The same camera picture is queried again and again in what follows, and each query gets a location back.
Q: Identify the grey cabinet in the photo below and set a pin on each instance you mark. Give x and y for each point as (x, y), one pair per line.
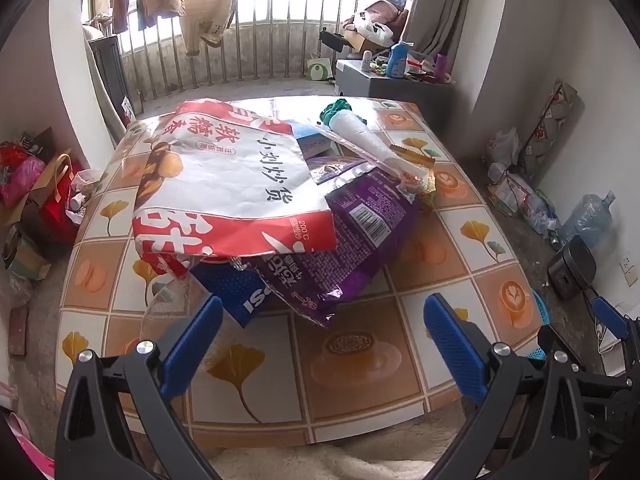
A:
(360, 82)

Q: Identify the clear water jug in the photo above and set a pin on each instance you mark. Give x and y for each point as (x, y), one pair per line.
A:
(585, 220)

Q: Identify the dark folded panel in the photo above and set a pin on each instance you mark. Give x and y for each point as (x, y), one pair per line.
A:
(110, 75)

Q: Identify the metal balcony railing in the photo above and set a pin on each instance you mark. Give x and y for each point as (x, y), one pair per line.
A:
(280, 45)

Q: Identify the blue plastic basket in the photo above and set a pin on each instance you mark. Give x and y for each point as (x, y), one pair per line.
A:
(540, 310)

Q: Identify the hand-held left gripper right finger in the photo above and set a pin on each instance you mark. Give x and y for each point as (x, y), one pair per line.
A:
(455, 347)

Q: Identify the printed folded cardboard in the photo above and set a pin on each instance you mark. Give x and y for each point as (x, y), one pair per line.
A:
(550, 130)

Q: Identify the beige hanging garment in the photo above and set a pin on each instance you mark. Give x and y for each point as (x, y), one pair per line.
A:
(210, 20)

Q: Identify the black flat object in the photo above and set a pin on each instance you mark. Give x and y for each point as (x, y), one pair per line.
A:
(331, 41)

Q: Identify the open cardboard box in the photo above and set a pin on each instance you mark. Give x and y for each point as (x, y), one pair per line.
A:
(357, 40)

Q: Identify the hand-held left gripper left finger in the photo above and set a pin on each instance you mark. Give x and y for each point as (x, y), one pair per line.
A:
(192, 350)

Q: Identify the purple bottle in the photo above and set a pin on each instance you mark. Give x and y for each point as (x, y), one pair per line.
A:
(442, 65)

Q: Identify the green plastic bag bundle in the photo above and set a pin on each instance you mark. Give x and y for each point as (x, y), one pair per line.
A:
(342, 108)

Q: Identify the wall socket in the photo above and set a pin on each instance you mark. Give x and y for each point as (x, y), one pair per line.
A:
(626, 266)

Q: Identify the white plastic bag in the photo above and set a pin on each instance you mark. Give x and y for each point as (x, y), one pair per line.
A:
(372, 27)

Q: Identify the clear bottle blue label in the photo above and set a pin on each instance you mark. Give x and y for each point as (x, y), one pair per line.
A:
(235, 295)

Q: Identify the pink bag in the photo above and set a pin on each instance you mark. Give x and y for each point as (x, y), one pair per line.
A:
(20, 182)

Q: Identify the pile of plastic packaging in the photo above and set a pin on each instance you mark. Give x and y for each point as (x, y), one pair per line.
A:
(520, 200)

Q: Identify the white shopping bag green logo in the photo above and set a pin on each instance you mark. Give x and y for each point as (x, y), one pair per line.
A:
(320, 69)

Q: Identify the white bag red print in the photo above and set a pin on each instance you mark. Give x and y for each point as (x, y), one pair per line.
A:
(502, 147)

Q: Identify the black rice cooker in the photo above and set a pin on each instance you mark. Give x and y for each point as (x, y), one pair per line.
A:
(572, 267)

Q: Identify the small white bottle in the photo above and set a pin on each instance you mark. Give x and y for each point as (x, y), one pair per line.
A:
(367, 61)

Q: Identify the red white snack bag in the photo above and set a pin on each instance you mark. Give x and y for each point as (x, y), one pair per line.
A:
(225, 175)

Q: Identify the white fluffy blanket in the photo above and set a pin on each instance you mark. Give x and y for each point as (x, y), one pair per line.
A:
(340, 460)

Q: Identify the brown cardboard box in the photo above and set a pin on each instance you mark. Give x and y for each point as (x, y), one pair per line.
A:
(27, 260)

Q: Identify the purple snack bag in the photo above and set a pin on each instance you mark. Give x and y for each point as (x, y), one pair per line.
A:
(360, 240)

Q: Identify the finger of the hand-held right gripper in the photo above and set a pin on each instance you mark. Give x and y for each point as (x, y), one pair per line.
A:
(611, 317)

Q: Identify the white paper cone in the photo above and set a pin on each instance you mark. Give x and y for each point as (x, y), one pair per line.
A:
(360, 137)

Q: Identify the blue white cardboard box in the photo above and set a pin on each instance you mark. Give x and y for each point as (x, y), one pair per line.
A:
(312, 142)

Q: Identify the blue plastic bottle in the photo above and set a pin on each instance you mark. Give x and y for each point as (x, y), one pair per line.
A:
(397, 60)

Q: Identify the grey curtain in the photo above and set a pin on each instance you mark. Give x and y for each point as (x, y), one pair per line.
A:
(440, 0)

